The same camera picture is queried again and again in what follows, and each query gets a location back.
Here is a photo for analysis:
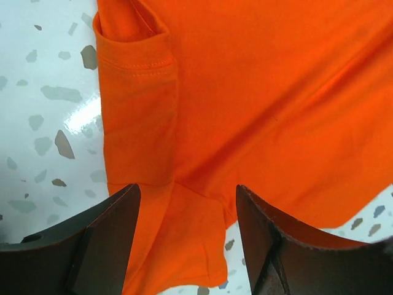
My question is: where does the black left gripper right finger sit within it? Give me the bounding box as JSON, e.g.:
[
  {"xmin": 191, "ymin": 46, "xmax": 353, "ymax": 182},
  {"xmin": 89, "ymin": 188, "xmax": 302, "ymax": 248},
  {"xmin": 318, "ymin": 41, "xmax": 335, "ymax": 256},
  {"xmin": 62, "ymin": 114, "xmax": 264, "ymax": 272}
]
[{"xmin": 236, "ymin": 186, "xmax": 392, "ymax": 295}]

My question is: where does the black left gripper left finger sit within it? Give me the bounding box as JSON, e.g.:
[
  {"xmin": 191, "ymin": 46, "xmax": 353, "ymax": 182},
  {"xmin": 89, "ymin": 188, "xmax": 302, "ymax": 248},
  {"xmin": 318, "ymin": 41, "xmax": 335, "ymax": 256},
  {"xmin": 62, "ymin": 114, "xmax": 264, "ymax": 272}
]
[{"xmin": 1, "ymin": 184, "xmax": 141, "ymax": 294}]

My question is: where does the orange t shirt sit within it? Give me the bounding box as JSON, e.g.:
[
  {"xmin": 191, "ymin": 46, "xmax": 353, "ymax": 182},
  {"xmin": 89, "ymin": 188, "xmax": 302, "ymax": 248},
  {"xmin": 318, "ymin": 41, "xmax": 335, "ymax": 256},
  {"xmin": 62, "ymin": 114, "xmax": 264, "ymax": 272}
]
[{"xmin": 93, "ymin": 1, "xmax": 392, "ymax": 294}]

